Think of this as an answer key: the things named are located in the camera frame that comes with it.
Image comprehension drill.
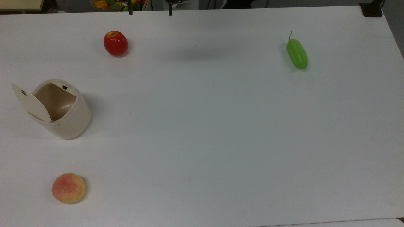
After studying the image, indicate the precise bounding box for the cream plastic garbage bin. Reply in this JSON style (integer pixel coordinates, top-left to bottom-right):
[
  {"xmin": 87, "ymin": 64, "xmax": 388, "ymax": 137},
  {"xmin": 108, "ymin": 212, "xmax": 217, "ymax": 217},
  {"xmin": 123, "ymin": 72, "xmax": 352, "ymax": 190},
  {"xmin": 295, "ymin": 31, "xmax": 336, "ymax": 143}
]
[{"xmin": 27, "ymin": 79, "xmax": 92, "ymax": 140}]

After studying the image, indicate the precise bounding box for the cream round bin lid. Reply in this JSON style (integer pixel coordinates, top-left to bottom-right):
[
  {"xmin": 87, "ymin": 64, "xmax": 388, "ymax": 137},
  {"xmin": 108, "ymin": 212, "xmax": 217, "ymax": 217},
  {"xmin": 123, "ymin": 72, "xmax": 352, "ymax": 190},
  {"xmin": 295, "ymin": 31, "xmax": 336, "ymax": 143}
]
[{"xmin": 12, "ymin": 83, "xmax": 52, "ymax": 123}]

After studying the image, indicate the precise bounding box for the bowl of toy fruit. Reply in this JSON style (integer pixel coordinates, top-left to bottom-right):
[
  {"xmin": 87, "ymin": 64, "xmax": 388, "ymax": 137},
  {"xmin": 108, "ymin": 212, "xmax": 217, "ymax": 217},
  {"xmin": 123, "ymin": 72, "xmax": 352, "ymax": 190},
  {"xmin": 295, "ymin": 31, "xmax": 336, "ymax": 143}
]
[{"xmin": 90, "ymin": 0, "xmax": 147, "ymax": 12}]

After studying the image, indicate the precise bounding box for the red toy apple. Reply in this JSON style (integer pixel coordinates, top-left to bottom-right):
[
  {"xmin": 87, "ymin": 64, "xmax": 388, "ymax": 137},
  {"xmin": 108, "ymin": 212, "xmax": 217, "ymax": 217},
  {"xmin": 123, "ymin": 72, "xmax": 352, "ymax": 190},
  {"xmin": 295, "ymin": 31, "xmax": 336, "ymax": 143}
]
[{"xmin": 104, "ymin": 31, "xmax": 128, "ymax": 57}]

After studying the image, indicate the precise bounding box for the light wooden table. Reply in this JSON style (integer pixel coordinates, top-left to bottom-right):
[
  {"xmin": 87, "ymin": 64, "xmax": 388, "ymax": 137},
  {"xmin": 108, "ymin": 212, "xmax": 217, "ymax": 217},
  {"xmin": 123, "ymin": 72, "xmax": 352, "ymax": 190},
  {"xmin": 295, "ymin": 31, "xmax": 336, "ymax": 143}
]
[{"xmin": 0, "ymin": 0, "xmax": 44, "ymax": 13}]

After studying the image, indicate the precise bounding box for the green toy cucumber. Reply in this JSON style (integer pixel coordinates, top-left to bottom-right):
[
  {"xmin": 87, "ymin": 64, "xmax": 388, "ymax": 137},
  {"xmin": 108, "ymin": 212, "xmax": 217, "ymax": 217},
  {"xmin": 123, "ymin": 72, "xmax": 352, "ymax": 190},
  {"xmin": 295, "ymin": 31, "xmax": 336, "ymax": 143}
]
[{"xmin": 286, "ymin": 31, "xmax": 308, "ymax": 70}]

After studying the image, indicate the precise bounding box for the orange pink toy peach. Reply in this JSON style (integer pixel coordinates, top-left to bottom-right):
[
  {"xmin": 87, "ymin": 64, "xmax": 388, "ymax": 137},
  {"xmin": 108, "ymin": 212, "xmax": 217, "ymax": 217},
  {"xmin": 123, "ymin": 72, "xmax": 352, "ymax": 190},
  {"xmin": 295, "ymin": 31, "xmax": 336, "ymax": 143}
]
[{"xmin": 51, "ymin": 173, "xmax": 86, "ymax": 204}]

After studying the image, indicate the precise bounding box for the black clamp base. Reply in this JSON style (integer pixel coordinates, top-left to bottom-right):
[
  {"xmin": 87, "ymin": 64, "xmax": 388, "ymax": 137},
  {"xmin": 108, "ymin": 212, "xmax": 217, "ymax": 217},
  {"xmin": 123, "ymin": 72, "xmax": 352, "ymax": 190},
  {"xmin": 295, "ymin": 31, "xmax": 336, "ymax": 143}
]
[{"xmin": 359, "ymin": 0, "xmax": 383, "ymax": 18}]

